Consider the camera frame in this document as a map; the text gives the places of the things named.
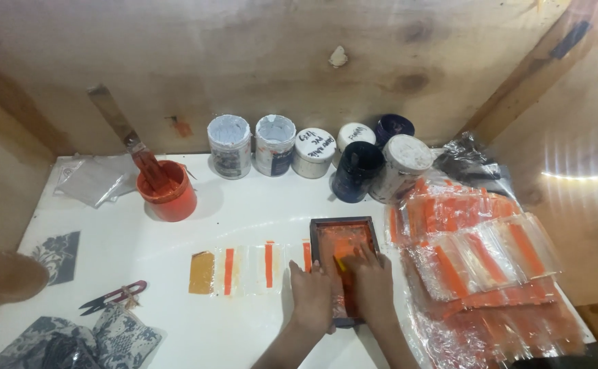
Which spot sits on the orange-striped clear bag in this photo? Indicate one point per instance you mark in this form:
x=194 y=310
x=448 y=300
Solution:
x=268 y=266
x=301 y=253
x=229 y=271

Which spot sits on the person's left hand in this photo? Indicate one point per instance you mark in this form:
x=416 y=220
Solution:
x=311 y=300

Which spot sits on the brown rounded object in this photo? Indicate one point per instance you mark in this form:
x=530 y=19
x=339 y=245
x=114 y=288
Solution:
x=7 y=276

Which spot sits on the stack of plain clear bags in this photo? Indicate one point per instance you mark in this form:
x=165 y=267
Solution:
x=94 y=179

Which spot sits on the open white paint jar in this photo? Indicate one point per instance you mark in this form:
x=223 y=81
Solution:
x=275 y=148
x=229 y=148

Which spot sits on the dark purple paint jar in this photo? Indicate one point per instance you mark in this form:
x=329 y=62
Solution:
x=393 y=127

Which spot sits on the dark blue paint jar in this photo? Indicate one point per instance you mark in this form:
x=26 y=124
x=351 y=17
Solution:
x=355 y=171

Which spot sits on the heap of patterned cloth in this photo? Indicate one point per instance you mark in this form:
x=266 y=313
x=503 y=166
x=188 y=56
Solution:
x=78 y=341

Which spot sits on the white light strip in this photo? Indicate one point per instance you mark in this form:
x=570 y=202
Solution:
x=585 y=176

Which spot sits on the person's right hand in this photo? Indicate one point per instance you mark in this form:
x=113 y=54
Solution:
x=373 y=289

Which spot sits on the paint-stained metal spatula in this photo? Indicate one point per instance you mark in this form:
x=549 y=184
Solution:
x=124 y=130

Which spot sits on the crumpled clear plastic bag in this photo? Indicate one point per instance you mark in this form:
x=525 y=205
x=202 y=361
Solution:
x=468 y=161

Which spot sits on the pile of orange-striped clear bags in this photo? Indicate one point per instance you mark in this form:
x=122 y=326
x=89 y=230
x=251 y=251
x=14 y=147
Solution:
x=483 y=266

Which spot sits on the yellow squeegee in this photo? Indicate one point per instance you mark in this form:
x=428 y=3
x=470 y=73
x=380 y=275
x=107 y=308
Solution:
x=340 y=264

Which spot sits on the white lidded jar with writing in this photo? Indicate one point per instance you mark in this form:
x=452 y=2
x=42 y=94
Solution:
x=354 y=134
x=313 y=151

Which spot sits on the dark wooden screen printing frame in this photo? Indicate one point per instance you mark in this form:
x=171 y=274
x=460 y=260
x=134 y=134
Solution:
x=341 y=233

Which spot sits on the stained white lidded jar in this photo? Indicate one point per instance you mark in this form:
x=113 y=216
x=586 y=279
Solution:
x=404 y=164

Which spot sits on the wooden beam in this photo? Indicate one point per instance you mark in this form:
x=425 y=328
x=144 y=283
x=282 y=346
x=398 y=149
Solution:
x=529 y=66

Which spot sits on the orange paint jar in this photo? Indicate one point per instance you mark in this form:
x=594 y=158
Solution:
x=173 y=197

